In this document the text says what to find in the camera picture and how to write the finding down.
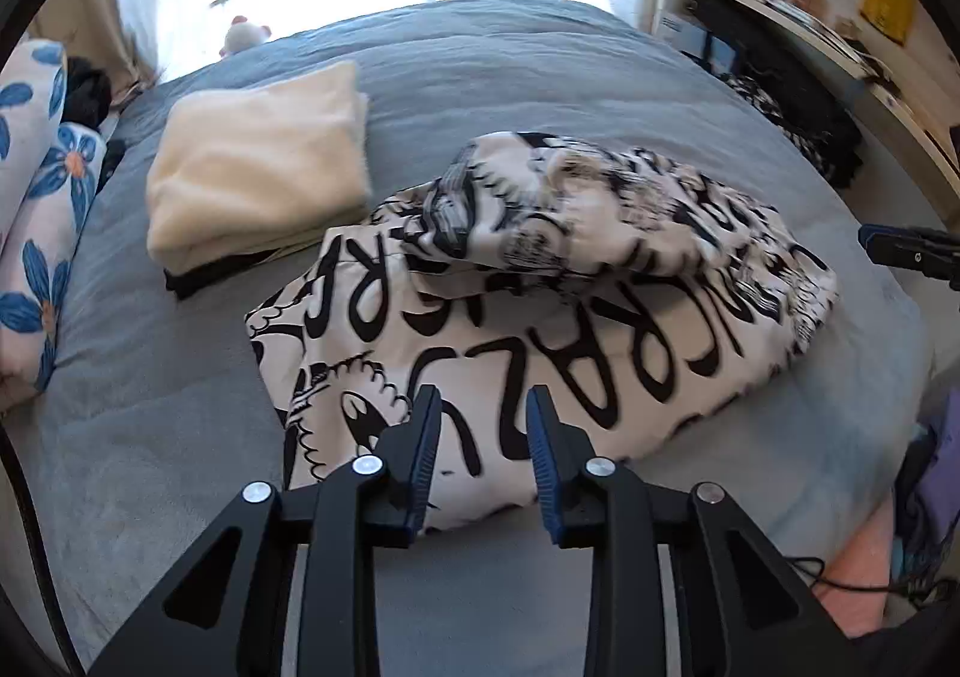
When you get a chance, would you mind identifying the black cable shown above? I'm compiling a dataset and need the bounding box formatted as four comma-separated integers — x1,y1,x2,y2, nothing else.
787,557,960,607

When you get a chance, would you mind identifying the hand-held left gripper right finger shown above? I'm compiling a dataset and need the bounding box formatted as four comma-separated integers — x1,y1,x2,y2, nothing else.
525,386,848,677

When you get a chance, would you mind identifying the black white printed jacket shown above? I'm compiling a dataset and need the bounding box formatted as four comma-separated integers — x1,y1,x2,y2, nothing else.
245,131,839,535

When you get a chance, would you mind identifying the black fluffy cloth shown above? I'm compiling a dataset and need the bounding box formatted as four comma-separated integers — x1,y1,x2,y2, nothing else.
66,56,113,131

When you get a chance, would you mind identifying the cream folded fleece garment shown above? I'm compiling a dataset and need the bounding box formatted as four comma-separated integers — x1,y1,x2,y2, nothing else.
145,60,374,269

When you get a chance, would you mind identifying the grey-blue bed blanket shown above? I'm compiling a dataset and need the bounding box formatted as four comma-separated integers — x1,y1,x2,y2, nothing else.
0,0,938,677

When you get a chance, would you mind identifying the purple cloth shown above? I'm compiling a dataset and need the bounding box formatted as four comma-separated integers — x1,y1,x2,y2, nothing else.
911,392,960,573

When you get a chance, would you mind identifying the white box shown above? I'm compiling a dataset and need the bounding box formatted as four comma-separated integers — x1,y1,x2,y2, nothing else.
652,10,713,59

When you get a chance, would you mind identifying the beige curtain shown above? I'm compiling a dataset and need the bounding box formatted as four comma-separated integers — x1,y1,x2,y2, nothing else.
30,0,158,86

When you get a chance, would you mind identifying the blue flower pillow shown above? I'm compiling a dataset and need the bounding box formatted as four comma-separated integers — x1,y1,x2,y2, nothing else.
0,40,110,393

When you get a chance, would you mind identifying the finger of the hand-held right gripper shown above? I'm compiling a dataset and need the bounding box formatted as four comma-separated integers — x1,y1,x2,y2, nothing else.
857,222,960,292

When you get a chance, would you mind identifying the wooden shelf unit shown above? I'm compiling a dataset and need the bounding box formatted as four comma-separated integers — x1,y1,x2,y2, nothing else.
679,0,960,198

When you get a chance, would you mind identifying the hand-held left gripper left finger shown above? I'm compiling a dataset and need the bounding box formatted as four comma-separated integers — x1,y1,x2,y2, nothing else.
86,383,443,677

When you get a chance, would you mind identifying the yellow item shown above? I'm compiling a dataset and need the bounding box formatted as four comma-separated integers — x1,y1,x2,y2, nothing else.
859,0,920,44

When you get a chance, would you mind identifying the pink cloth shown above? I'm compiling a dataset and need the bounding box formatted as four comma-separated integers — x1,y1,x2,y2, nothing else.
814,497,901,637

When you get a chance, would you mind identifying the white plush toy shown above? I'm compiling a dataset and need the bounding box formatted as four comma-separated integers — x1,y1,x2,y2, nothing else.
219,16,272,58

